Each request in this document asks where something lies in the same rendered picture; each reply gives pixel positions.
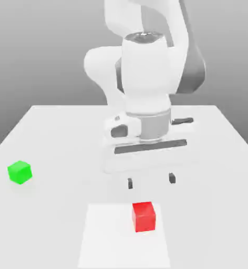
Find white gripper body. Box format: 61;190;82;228
103;138;193;174

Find small red cube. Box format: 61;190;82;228
131;201;157;233

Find small green cube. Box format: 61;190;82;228
7;160;33;185

